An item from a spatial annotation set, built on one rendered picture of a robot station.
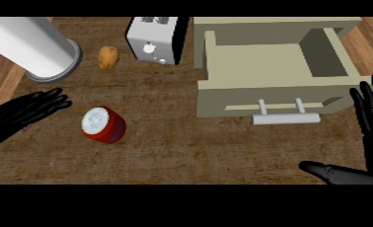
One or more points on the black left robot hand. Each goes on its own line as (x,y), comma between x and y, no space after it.
(26,111)

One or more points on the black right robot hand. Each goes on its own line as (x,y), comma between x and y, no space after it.
(346,173)

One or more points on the red can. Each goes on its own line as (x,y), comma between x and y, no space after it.
(103,125)

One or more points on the beige open drawer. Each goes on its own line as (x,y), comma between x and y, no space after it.
(271,76)

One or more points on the yellow-brown potato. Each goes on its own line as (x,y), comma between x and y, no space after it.
(107,57)

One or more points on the white toaster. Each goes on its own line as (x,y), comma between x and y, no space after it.
(151,41)

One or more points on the beige cabinet body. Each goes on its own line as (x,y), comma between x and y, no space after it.
(271,28)

